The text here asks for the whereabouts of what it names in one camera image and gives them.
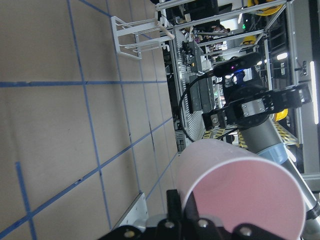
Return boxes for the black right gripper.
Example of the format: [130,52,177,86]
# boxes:
[202,84,312,130]

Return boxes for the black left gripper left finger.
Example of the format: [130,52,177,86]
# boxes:
[166,189,183,224]

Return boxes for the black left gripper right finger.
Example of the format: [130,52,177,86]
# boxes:
[186,192,199,221]

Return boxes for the pink plastic cup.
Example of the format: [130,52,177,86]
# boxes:
[175,139,306,240]

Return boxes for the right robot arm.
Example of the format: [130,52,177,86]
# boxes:
[202,84,320,225]

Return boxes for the yellow hard hat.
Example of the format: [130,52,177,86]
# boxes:
[247,0,283,17]

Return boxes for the black right camera cable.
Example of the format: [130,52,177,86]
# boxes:
[178,72,238,143]

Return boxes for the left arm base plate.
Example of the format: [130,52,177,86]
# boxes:
[112,192,149,232]

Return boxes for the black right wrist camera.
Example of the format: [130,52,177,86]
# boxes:
[213,52,262,77]

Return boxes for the white wire cup rack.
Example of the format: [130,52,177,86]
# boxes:
[110,16,175,60]

